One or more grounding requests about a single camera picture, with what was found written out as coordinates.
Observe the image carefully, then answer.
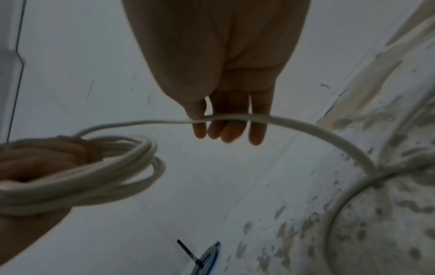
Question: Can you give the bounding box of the clear blue-striped cable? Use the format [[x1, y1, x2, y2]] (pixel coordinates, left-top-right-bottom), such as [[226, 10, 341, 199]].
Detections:
[[192, 240, 222, 275]]

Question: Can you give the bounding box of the person's left hand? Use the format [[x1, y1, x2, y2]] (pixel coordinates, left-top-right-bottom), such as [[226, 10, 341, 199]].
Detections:
[[0, 135, 104, 266]]

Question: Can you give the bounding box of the person's right hand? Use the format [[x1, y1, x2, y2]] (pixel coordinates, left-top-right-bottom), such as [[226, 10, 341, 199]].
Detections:
[[122, 0, 312, 146]]

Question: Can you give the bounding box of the thin clear cable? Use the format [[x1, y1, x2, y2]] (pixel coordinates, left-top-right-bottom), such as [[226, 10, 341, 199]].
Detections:
[[0, 88, 435, 275]]

